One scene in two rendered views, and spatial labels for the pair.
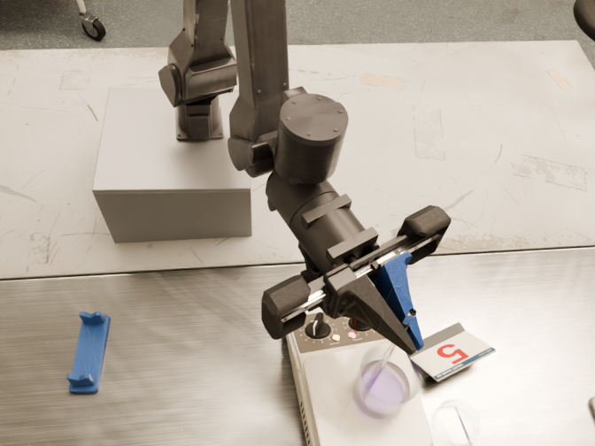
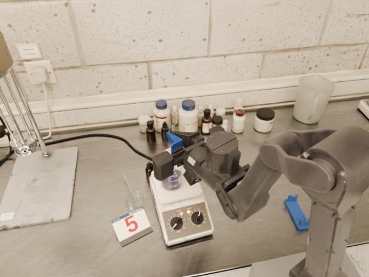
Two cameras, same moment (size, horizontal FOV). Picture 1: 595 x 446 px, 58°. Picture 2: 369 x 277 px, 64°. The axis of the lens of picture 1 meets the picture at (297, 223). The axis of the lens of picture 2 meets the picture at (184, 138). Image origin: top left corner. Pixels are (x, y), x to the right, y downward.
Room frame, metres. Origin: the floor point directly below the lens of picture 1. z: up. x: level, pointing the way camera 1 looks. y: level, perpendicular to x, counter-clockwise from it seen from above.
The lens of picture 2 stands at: (0.72, -0.08, 1.60)
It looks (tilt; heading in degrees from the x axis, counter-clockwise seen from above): 40 degrees down; 179
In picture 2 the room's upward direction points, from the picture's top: straight up
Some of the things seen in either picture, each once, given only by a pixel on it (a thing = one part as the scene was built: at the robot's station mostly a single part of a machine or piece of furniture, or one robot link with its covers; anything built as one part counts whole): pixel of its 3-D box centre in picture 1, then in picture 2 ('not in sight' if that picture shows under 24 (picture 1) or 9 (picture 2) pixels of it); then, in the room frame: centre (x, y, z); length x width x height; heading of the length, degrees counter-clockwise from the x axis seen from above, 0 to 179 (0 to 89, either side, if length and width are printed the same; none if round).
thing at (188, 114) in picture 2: not in sight; (188, 117); (-0.16, -0.05, 0.96); 0.07 x 0.07 x 0.13
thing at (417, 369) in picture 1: (387, 383); (169, 173); (0.18, -0.11, 1.03); 0.07 x 0.06 x 0.08; 101
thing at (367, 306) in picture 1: (373, 327); (184, 137); (0.18, -0.07, 1.16); 0.07 x 0.04 x 0.06; 36
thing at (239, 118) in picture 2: not in sight; (238, 120); (-0.16, 0.14, 0.94); 0.05 x 0.05 x 0.09
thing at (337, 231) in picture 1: (339, 245); (199, 159); (0.26, -0.04, 1.16); 0.19 x 0.08 x 0.06; 126
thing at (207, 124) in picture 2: not in sight; (206, 121); (-0.15, 0.02, 0.95); 0.04 x 0.04 x 0.10
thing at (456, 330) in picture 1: (449, 349); (132, 225); (0.27, -0.21, 0.92); 0.09 x 0.06 x 0.04; 121
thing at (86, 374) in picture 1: (88, 349); (297, 210); (0.22, 0.24, 0.92); 0.10 x 0.03 x 0.04; 7
